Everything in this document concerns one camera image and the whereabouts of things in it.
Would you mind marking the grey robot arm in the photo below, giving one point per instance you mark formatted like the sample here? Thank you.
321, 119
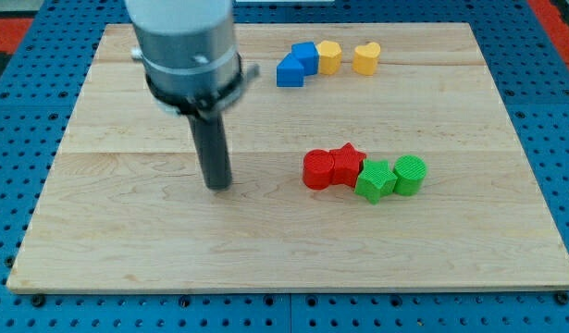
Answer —
190, 54

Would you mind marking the yellow hexagon block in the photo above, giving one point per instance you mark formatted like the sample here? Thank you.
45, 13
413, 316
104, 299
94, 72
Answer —
330, 56

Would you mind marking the red cylinder block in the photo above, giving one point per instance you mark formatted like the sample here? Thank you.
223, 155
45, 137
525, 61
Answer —
318, 166

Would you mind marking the red star block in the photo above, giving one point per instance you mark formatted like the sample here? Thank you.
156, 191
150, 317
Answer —
348, 162

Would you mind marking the black cylindrical pointer rod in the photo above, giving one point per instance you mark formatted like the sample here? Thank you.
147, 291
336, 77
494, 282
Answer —
211, 147

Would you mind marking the wooden board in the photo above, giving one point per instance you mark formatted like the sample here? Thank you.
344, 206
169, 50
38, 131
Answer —
124, 209

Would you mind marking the green star block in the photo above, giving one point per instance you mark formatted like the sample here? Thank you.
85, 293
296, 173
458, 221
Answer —
375, 181

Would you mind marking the blue pentagon block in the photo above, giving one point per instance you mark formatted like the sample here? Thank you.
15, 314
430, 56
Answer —
306, 53

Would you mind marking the green cylinder block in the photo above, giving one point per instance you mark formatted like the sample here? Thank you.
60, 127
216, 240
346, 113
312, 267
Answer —
410, 171

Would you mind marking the yellow heart block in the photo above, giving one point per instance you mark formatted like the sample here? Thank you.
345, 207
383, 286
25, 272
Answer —
365, 58

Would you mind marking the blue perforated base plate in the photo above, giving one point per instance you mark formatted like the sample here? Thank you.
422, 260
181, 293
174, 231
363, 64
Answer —
38, 91

